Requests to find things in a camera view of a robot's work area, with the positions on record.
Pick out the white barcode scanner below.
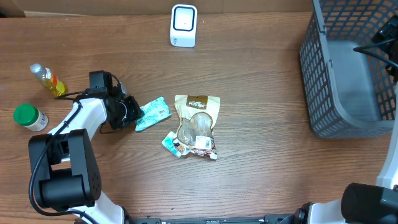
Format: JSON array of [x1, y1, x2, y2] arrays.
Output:
[[170, 4, 198, 48]]

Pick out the brown snack packet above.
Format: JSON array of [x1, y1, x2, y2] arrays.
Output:
[[174, 95, 221, 149]]

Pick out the teal snack bar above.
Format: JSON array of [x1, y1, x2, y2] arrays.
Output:
[[135, 96, 172, 131]]

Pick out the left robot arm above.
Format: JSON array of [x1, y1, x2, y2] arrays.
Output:
[[28, 71, 144, 223]]

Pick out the green lid jar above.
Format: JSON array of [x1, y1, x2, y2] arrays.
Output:
[[13, 104, 49, 132]]

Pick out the yellow liquid bottle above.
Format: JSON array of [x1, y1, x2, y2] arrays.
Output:
[[30, 63, 67, 97]]

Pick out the white barcode snack packet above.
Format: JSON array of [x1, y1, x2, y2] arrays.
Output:
[[189, 136, 218, 160]]

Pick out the grey plastic basket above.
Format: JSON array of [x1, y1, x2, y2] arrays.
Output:
[[299, 0, 397, 139]]

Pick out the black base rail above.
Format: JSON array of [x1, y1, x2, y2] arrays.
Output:
[[125, 214, 294, 224]]

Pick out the teal tissue pack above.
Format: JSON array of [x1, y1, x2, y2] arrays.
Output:
[[162, 131, 188, 158]]

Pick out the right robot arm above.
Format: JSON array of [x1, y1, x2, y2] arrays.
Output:
[[288, 13, 397, 223]]

